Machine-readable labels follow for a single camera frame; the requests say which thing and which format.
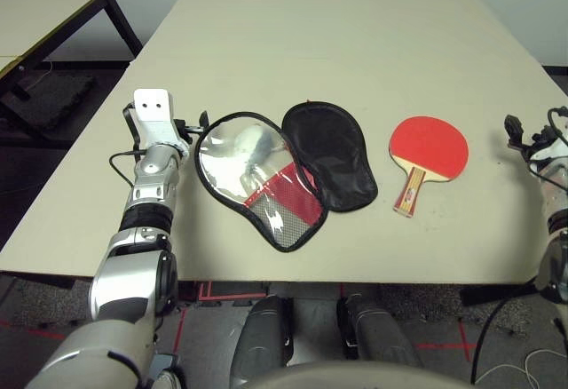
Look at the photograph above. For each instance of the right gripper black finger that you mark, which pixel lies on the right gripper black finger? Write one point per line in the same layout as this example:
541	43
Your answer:
516	130

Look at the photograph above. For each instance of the black red zippered paddle case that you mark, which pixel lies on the black red zippered paddle case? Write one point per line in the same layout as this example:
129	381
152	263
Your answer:
337	162

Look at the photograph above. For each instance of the dark grey robot left leg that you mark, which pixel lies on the dark grey robot left leg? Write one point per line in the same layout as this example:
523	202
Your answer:
262	340

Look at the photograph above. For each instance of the dark grey robot right leg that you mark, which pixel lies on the dark grey robot right leg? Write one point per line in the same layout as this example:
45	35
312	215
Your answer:
381	335

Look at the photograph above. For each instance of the grey robot torso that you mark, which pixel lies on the grey robot torso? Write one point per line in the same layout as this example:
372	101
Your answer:
355	378

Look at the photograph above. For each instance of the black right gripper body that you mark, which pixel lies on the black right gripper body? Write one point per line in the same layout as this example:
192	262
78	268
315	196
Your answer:
538	140

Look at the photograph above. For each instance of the black rubber floor mat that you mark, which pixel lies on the black rubber floor mat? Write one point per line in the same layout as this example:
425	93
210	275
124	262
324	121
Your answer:
57	96

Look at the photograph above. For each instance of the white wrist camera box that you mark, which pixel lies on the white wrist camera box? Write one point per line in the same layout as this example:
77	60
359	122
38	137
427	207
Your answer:
153	109
561	133

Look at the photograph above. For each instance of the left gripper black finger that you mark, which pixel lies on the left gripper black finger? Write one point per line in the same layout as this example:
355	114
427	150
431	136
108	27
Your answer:
203	120

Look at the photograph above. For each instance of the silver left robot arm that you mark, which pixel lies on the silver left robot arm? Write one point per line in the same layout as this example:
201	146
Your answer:
137	273

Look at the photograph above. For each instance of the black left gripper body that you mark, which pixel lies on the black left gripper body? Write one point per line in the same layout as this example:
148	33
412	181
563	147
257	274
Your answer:
181	129

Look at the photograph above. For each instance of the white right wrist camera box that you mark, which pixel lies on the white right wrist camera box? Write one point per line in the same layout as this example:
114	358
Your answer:
561	133

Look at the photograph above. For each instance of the dark grey robot leg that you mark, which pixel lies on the dark grey robot leg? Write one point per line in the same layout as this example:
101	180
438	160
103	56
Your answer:
262	340
381	335

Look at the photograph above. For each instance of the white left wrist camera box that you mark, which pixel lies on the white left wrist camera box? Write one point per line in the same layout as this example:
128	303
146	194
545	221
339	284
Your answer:
153	109

